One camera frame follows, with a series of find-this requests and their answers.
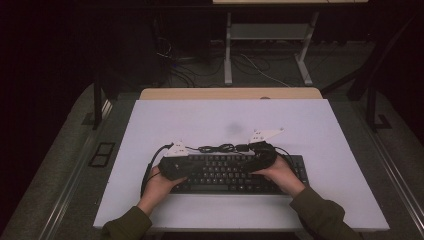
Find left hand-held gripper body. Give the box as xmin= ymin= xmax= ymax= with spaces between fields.
xmin=158 ymin=140 xmax=193 ymax=182

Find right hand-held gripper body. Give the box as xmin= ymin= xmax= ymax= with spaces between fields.
xmin=248 ymin=128 xmax=285 ymax=173

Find black computer keyboard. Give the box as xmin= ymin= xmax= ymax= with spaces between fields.
xmin=169 ymin=153 xmax=309 ymax=196

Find person's left hand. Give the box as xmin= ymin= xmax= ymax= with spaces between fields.
xmin=137 ymin=165 xmax=188 ymax=216

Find person's right hand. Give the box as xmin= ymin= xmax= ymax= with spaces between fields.
xmin=259 ymin=154 xmax=307 ymax=199

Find white board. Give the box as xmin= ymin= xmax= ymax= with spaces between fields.
xmin=93 ymin=98 xmax=390 ymax=232

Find wooden table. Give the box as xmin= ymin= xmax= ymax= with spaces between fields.
xmin=139 ymin=87 xmax=324 ymax=101

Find black metal stand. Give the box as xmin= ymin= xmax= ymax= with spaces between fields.
xmin=321 ymin=16 xmax=418 ymax=133
xmin=91 ymin=66 xmax=115 ymax=131

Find white metal desk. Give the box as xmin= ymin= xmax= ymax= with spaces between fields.
xmin=212 ymin=0 xmax=369 ymax=87

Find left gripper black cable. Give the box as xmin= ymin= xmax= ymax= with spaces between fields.
xmin=140 ymin=142 xmax=175 ymax=198

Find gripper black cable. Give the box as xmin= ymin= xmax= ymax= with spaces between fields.
xmin=140 ymin=142 xmax=175 ymax=198
xmin=273 ymin=145 xmax=297 ymax=169

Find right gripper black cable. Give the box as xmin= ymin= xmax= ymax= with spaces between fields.
xmin=273 ymin=145 xmax=297 ymax=169

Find black keyboard cable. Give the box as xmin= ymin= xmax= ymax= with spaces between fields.
xmin=184 ymin=143 xmax=249 ymax=155

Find white floor cable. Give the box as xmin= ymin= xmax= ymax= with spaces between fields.
xmin=239 ymin=53 xmax=291 ymax=88

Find black floor cables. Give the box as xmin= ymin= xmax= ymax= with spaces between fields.
xmin=155 ymin=36 xmax=225 ymax=88

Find metal floor rail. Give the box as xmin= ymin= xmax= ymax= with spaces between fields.
xmin=39 ymin=133 xmax=98 ymax=240
xmin=361 ymin=128 xmax=424 ymax=229

